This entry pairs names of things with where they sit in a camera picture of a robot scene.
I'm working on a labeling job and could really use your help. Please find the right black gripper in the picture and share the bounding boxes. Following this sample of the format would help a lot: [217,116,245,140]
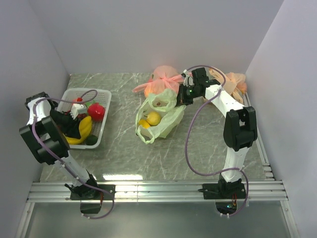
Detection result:
[173,84,201,108]

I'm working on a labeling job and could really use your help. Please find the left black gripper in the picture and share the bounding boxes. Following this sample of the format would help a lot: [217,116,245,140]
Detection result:
[49,109,81,139]

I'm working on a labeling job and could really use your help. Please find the yellow fake banana bunch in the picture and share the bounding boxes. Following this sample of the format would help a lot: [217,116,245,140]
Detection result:
[65,116,92,145]

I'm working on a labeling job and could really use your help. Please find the green avocado-print plastic bag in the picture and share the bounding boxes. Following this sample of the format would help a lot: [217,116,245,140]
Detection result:
[135,89,186,144]

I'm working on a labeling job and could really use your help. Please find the yellow fake mango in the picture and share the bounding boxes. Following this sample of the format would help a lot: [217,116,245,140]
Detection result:
[138,119,151,129]

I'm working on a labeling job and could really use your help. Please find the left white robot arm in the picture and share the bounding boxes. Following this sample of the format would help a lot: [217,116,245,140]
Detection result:
[19,92,100,200]

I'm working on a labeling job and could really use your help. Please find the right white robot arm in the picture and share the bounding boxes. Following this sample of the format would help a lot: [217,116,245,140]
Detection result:
[177,65,258,198]

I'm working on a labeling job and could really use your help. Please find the green fake avocado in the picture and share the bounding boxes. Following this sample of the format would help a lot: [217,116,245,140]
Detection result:
[85,134,98,146]

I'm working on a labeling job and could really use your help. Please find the pink tied plastic bag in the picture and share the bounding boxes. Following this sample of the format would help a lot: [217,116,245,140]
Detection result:
[132,65,184,98]

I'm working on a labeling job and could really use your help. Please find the red fake dragon fruit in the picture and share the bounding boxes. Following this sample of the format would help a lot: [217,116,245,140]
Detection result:
[87,103,106,121]

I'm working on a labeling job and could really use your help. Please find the orange tied plastic bag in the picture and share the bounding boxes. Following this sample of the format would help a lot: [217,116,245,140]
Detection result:
[209,68,247,104]

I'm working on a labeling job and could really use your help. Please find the white plastic basket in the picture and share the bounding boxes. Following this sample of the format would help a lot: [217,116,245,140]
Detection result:
[62,88,111,149]

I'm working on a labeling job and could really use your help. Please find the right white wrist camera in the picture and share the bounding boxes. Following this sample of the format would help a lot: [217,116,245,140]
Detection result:
[181,69,194,87]

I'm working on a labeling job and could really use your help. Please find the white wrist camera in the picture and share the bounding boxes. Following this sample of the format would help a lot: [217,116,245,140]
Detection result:
[70,97,87,119]
[181,69,194,87]

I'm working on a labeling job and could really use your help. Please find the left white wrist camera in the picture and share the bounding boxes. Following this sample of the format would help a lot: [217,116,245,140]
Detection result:
[70,97,87,119]

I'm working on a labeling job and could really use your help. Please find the aluminium mounting rail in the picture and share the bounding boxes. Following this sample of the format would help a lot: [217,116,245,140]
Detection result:
[27,180,288,203]

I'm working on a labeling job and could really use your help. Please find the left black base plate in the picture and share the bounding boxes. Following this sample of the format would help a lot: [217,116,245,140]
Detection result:
[70,184,115,201]

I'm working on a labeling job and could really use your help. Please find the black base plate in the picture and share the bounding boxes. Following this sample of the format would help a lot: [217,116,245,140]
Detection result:
[70,184,115,201]
[198,181,247,200]

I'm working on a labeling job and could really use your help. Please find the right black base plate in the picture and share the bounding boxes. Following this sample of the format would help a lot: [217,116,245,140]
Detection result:
[198,181,247,200]

